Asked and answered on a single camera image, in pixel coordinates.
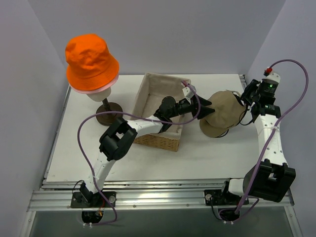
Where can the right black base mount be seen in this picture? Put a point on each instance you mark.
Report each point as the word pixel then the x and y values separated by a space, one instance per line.
pixel 223 204

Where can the wicker basket with liner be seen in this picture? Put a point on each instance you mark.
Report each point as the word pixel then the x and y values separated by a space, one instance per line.
pixel 152 90

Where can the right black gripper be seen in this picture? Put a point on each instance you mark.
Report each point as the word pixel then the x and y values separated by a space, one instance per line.
pixel 246 96

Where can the aluminium rail frame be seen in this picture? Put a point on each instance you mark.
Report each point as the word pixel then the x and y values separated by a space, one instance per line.
pixel 158 192

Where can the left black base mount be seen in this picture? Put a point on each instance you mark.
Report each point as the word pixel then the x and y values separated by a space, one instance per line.
pixel 78 201

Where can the beige cap with R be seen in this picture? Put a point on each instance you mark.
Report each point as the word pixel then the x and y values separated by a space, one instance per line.
pixel 229 111

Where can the cream mannequin head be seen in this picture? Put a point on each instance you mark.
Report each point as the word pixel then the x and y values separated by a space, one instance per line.
pixel 100 96

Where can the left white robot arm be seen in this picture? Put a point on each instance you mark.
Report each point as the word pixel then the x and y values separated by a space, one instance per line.
pixel 116 141

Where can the pink hat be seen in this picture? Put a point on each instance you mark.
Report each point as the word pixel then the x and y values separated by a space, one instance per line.
pixel 107 86

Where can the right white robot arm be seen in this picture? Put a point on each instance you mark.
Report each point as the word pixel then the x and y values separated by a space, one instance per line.
pixel 272 177

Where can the black cap with R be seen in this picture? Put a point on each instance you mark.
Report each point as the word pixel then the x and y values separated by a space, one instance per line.
pixel 223 134

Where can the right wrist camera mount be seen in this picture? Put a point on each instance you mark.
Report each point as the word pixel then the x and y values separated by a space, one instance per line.
pixel 270 74

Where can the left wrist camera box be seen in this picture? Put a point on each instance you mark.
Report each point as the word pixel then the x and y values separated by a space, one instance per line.
pixel 189 91

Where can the orange hat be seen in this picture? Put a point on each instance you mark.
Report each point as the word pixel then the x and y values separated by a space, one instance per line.
pixel 90 64

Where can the dark round mannequin stand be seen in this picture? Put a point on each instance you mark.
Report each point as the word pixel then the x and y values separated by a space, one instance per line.
pixel 108 119

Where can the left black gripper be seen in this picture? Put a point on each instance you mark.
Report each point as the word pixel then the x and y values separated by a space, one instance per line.
pixel 194 106

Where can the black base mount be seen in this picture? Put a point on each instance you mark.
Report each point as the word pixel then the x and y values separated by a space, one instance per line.
pixel 223 204
pixel 78 201

